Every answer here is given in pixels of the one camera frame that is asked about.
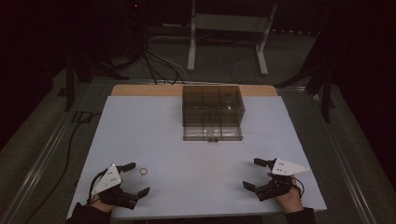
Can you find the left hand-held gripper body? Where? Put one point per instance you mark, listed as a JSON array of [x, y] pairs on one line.
[[107, 180]]

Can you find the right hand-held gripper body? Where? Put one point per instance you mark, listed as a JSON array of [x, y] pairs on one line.
[[285, 168]]

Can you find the smoky transparent drawer box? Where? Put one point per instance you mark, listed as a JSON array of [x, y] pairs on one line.
[[211, 104]]

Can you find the person's left hand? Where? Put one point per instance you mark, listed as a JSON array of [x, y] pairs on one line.
[[101, 202]]

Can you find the person's right hand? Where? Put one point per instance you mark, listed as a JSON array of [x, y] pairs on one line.
[[289, 200]]

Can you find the white table board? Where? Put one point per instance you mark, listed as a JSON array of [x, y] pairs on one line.
[[193, 174]]

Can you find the black stand legs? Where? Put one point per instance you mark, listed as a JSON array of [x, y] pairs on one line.
[[69, 84], [326, 93]]

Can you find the white metal stand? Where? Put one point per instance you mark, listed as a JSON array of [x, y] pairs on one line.
[[227, 22]]

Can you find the aluminium floor rail frame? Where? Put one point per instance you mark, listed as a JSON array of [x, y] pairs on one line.
[[49, 149]]

